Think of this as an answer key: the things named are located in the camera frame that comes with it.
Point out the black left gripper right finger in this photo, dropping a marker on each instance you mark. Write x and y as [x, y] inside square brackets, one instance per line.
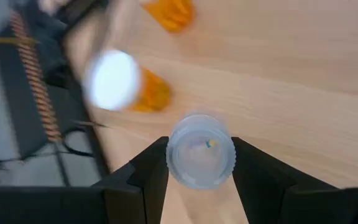
[266, 186]

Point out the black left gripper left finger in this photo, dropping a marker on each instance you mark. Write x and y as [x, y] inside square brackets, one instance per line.
[145, 186]

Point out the clear plastic medicine bottle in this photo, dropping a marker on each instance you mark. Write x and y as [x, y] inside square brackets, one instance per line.
[200, 155]

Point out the large orange bottle white cap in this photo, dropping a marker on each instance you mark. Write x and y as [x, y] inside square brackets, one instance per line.
[172, 14]
[110, 81]

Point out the wooden shelf with black ends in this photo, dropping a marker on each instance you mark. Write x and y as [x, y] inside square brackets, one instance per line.
[275, 62]

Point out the black hazard-striped floor mat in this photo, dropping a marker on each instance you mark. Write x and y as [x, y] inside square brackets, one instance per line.
[14, 93]

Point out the black computer tower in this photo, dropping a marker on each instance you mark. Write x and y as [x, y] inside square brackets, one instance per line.
[54, 40]

